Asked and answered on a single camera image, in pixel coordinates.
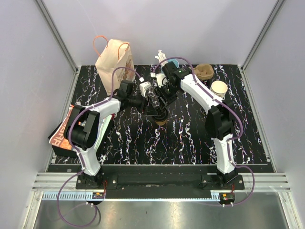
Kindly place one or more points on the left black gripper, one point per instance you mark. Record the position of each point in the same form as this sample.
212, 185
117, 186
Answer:
148, 109

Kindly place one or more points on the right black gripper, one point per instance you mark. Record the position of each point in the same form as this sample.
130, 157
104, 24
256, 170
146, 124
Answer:
163, 99

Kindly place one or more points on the single black cup lid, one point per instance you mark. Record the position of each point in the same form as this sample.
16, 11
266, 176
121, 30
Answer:
162, 115

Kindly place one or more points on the single brown paper cup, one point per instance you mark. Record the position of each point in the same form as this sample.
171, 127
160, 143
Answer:
160, 121

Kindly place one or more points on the printed kraft paper bag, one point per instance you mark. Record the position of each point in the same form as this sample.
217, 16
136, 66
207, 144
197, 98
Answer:
114, 63

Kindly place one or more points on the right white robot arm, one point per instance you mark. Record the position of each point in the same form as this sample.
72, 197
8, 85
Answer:
220, 118

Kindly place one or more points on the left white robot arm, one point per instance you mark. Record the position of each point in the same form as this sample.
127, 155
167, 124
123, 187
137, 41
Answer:
85, 123

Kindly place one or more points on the stacked paper coffee cups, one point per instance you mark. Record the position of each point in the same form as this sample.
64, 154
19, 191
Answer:
219, 88

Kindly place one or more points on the black marble pattern mat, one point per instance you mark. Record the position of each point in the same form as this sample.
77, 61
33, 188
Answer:
136, 139

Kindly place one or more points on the blue cylindrical stirrer holder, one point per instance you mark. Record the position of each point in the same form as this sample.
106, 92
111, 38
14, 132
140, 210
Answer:
175, 61

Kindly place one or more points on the bottom pulp cup carrier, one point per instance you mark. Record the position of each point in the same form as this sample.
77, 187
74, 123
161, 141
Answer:
204, 71

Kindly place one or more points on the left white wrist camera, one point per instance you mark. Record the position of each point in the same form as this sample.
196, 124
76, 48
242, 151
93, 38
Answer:
144, 86

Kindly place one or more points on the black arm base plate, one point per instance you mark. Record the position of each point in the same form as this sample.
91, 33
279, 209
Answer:
198, 176

